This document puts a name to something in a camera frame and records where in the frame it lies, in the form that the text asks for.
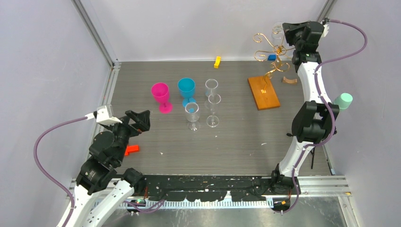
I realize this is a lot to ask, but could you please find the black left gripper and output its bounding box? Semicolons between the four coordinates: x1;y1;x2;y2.
105;109;150;163

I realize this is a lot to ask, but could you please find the pink wine glass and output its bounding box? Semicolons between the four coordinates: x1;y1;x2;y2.
151;82;173;114

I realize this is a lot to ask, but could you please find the blue wine glass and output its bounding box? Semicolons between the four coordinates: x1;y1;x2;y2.
177;78;196;107

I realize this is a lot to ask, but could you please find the clear wine glass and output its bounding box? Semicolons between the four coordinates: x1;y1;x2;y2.
205;79;218;97

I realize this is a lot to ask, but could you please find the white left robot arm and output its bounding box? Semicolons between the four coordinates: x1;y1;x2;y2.
58;105;150;227

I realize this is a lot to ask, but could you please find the red toy block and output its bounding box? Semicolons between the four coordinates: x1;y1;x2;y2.
124;145;140;156

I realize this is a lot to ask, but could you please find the small blue cube block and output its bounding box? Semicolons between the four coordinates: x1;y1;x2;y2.
267;54;277;61

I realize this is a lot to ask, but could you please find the curved wooden block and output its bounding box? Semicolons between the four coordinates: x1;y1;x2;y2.
282;77;298;85

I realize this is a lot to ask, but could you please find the mint green microphone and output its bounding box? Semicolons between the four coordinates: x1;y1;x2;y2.
333;93;353;111

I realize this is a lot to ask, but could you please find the yellow toy block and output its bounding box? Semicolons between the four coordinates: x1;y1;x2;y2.
213;56;221;69

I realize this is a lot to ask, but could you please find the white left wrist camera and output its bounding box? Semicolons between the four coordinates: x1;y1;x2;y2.
85;104;122;126

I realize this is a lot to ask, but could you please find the aluminium frame rail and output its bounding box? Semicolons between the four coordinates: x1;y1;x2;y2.
71;0;119;68

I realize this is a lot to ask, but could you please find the gold wire glass rack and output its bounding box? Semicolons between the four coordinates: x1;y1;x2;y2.
247;33;293;111

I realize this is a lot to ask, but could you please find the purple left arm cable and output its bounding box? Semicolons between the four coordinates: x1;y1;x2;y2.
33;116;88;227

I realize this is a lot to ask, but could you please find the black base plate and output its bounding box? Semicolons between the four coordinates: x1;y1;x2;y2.
138;175;283;203

